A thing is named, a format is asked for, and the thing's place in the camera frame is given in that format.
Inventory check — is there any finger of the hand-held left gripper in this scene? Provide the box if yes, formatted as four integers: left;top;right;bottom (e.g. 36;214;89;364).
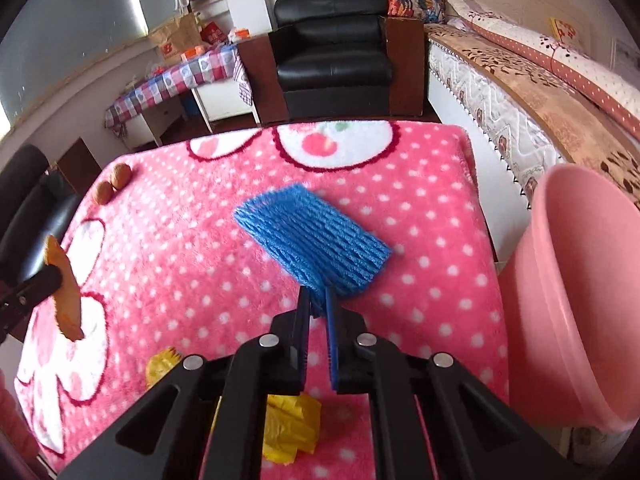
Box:
0;264;62;347

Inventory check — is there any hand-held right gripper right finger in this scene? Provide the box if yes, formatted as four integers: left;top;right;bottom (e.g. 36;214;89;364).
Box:
325;287;587;480

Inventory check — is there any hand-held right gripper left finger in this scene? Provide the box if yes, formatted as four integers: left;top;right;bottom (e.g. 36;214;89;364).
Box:
57;287;313;480

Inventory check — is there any blue foam net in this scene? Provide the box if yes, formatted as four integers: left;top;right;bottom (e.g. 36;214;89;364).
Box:
233;183;393;303

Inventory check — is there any pink plastic basin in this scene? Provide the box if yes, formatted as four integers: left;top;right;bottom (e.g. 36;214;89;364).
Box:
497;162;640;433

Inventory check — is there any crumpled yellow foam net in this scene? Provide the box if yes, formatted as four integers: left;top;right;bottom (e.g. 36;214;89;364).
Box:
146;347;322;463

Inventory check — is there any pink polka dot blanket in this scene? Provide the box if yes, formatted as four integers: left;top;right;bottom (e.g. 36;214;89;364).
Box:
14;121;511;480

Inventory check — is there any dark wooden cabinet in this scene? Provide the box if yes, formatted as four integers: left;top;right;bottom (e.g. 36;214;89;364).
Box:
55;137;103;196

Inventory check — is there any white desk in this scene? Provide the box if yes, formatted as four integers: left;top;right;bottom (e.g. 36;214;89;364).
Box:
140;77;261;148

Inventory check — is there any checkered tablecloth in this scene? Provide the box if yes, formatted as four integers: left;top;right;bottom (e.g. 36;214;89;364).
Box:
104;42;253;133

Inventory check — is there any window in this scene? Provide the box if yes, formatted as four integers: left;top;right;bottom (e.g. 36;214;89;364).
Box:
0;0;226;126

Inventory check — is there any black leather armchair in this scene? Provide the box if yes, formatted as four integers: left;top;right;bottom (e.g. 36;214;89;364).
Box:
237;0;427;126

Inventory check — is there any white bed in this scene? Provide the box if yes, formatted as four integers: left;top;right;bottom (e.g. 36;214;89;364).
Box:
415;0;640;271

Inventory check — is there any brown paper bag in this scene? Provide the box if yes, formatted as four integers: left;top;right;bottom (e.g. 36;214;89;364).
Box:
148;12;203;58

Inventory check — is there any brown leaf-pattern blanket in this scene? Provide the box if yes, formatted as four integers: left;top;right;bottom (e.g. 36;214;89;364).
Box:
425;22;640;211

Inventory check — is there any white and pink quilt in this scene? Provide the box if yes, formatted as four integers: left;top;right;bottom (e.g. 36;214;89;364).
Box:
446;0;640;136

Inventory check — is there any yellow flowered pillow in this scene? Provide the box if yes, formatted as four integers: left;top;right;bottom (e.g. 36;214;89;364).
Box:
549;17;581;43

